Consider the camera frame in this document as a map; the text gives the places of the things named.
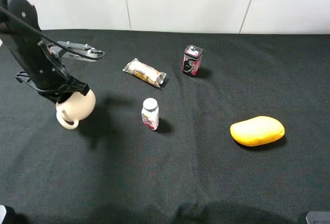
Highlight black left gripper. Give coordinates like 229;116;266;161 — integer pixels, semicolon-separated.
14;44;90;103

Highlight cream ceramic teapot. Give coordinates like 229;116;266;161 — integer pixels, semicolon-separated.
56;90;96;130

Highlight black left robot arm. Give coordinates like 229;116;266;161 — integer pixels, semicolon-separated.
1;0;90;103

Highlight grey right gripper part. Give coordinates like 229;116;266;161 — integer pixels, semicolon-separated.
305;211;330;224

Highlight clear wrapped snack bar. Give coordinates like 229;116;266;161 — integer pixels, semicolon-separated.
122;58;167;88

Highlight small white pink bottle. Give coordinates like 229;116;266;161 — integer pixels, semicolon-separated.
141;98;159;131

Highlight black tablecloth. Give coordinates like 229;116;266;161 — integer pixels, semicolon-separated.
1;30;329;223

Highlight black red gum tin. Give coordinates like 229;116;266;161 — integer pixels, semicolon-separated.
182;45;204;76

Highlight yellow mango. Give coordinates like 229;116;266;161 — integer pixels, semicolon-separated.
230;116;285;147

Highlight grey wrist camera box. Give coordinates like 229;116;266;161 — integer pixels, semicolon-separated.
48;41;98;61

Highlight black camera cable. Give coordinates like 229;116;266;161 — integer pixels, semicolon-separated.
0;6;105;61

